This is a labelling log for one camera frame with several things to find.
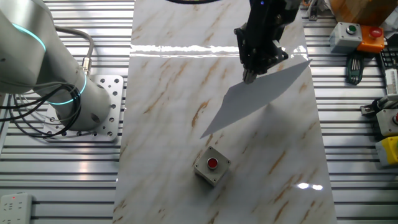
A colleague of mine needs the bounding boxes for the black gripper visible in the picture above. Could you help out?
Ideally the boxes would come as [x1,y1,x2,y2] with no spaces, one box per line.
[233,0,293,84]

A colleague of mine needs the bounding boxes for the white paper sheet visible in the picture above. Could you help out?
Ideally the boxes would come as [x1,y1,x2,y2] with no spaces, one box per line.
[200,58,313,140]

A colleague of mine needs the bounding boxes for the grey box with green button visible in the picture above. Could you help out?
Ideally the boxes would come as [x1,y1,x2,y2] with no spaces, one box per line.
[328,21,363,54]

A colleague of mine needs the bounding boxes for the green hex key set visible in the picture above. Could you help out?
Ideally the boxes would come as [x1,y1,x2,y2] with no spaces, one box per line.
[345,51,365,85]

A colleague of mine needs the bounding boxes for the orange box with red button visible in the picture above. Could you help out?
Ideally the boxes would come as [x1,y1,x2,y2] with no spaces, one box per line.
[357,25,386,53]

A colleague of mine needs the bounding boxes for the brown wooden box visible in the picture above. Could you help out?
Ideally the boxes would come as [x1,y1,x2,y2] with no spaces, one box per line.
[329,0,398,27]

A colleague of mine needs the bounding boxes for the marble pattern table mat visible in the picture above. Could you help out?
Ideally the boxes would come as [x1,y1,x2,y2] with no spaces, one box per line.
[111,0,339,224]

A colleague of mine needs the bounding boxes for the grey box with red button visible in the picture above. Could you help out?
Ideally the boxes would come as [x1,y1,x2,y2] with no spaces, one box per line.
[193,146,231,187]

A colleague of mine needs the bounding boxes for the black keyboard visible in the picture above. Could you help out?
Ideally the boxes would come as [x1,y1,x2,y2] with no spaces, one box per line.
[379,46,398,70]

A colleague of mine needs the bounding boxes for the grey ribbed device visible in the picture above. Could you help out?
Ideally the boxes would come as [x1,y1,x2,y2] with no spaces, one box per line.
[384,68,398,96]

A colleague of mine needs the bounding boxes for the pale box with red button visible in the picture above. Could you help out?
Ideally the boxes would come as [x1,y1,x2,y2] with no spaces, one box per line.
[376,108,398,137]

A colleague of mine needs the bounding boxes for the yellow button box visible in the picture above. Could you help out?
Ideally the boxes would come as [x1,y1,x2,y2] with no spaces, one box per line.
[375,136,398,168]

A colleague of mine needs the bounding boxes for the white power strip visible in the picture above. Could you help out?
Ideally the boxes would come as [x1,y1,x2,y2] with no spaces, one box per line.
[0,192,34,224]

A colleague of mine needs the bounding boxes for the metal clamp bracket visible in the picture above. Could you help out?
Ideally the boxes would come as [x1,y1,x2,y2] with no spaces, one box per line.
[306,0,327,22]

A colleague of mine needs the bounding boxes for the long black arm cable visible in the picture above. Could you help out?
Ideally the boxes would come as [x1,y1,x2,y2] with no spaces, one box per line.
[164,0,223,5]

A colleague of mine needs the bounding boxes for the silver camera on mount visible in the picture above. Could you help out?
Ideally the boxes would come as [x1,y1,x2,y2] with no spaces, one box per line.
[360,95,398,118]

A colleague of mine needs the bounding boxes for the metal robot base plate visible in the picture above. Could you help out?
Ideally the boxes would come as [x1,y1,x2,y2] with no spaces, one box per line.
[42,74,124,143]

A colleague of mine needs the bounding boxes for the grey cable with metal connector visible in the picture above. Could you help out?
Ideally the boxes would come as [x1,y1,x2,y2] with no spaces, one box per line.
[53,25,95,77]

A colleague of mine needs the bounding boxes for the robot base cable bundle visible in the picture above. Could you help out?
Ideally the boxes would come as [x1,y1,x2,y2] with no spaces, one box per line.
[0,82,83,138]

